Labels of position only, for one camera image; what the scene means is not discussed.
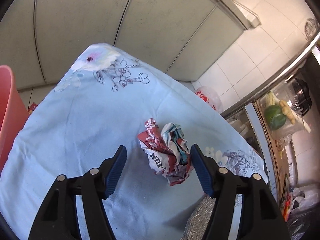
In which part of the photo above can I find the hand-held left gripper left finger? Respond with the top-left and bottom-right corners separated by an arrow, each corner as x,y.
27,145 -> 127,240

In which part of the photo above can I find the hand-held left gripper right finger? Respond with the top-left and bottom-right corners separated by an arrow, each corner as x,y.
190,144 -> 292,240

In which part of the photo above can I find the pink plastic bucket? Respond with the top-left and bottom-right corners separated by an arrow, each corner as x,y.
0,65 -> 31,173

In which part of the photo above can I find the silver glitter mat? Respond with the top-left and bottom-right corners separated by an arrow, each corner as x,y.
184,196 -> 217,240

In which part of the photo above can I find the light blue floral cloth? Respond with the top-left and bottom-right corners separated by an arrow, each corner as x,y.
0,43 -> 269,240

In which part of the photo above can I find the red white plastic bag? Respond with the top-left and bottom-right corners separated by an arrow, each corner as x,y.
194,86 -> 223,113

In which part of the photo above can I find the clear plastic bag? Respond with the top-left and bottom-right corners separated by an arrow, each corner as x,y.
259,80 -> 313,144

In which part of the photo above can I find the ginger root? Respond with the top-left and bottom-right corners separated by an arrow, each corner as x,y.
278,100 -> 297,125

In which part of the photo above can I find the black electric cooker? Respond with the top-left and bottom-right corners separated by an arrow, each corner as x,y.
291,78 -> 313,117

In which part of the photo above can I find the pale green kitchen cabinet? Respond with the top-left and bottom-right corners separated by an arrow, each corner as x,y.
0,0 -> 244,91

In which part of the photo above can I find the metal door frame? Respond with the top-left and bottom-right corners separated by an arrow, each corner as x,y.
222,34 -> 320,121

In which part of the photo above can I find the wire wall ornament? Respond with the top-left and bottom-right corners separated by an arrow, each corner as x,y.
305,18 -> 320,40

